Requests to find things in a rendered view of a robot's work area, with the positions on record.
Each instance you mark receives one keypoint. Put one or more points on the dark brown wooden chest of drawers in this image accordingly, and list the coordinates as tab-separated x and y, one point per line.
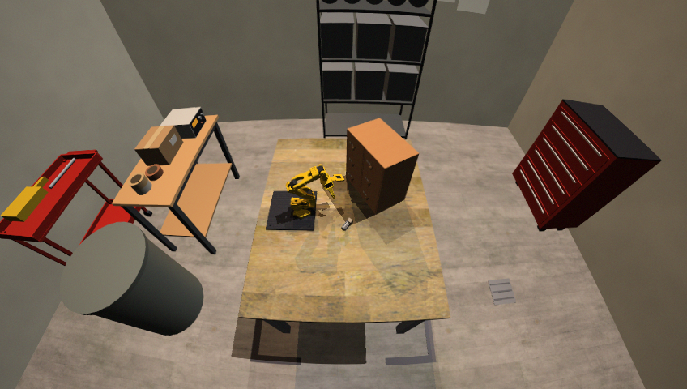
393	153

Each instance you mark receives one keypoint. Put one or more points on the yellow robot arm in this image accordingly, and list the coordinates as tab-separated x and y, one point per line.
300	188

